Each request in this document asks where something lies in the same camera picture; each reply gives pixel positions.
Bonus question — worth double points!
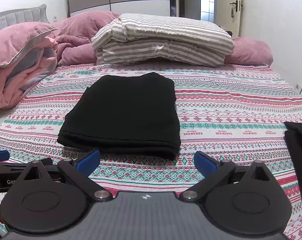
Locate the light pink folded blanket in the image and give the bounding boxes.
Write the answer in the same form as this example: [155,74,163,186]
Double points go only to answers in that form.
[0,37,58,109]

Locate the striped beige folded bedding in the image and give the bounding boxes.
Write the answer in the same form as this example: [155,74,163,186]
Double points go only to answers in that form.
[91,13,234,67]

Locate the patterned bed sheet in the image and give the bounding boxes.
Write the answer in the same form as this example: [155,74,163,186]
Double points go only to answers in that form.
[0,63,302,239]

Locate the pink pillow grey trim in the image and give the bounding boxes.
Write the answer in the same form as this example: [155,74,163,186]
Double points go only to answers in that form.
[0,22,56,68]

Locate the black pants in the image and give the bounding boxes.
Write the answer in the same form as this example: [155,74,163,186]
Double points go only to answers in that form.
[57,72,181,160]

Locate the grey padded headboard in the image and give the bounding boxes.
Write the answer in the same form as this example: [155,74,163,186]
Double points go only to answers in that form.
[0,4,49,30]

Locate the mauve pink comforter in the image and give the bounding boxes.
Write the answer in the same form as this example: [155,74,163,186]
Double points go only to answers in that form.
[49,11,120,66]

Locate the white door with handle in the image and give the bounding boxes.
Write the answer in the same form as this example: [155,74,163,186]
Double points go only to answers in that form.
[214,0,241,37]

